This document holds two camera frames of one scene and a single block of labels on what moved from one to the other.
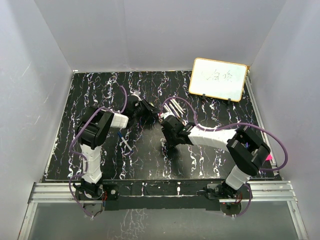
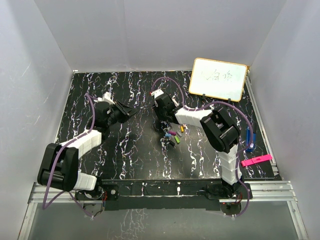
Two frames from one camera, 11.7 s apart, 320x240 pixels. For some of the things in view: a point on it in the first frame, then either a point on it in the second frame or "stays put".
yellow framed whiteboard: x=218 y=79 stays put
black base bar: x=173 y=194 stays put
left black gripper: x=148 y=108 -> x=123 y=110
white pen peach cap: x=177 y=104 stays put
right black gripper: x=172 y=143 -> x=157 y=110
